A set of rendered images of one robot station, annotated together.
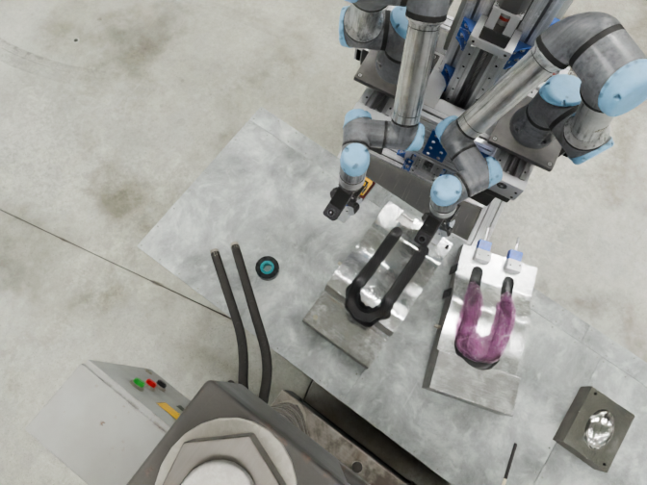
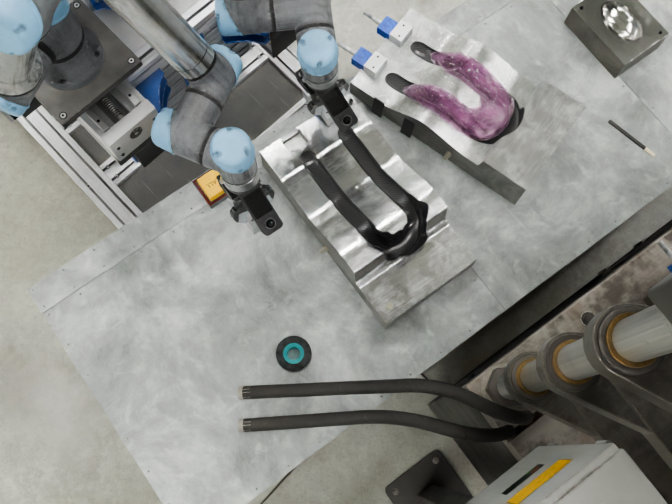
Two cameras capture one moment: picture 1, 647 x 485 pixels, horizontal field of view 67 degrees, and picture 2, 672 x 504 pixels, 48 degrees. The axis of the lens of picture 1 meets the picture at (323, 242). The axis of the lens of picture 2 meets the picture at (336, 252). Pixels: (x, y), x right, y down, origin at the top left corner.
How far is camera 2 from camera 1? 0.43 m
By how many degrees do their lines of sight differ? 18
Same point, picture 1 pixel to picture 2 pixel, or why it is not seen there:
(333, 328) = (411, 287)
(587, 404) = (591, 21)
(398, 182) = not seen: hidden behind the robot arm
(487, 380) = (536, 118)
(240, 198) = (170, 364)
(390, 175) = (172, 160)
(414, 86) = (173, 23)
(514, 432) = (596, 117)
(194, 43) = not seen: outside the picture
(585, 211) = not seen: outside the picture
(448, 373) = (515, 161)
